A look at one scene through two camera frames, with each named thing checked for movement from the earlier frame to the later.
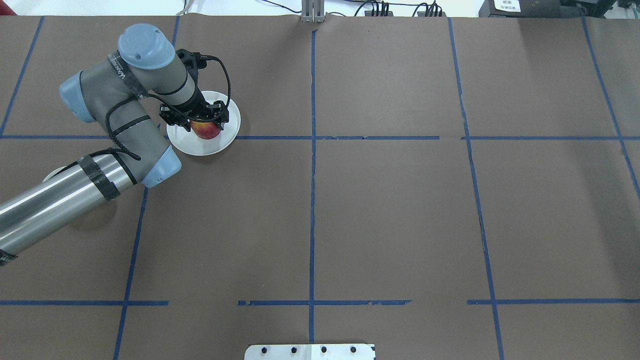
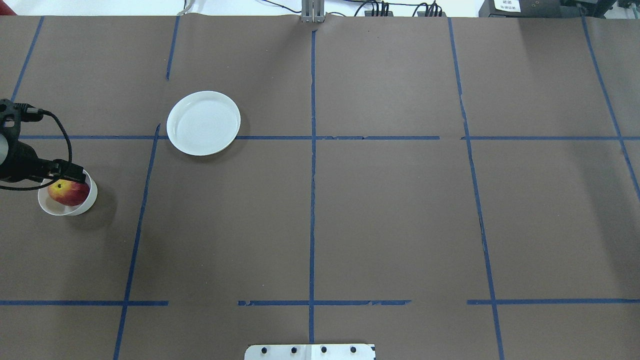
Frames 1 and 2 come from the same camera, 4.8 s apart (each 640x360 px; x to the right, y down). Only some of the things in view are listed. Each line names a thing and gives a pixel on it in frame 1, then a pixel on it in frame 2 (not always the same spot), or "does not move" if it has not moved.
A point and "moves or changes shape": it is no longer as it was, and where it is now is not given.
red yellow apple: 204,130 moves or changes shape
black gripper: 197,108 to 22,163
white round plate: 189,143 does not move
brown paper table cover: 443,188 does not move
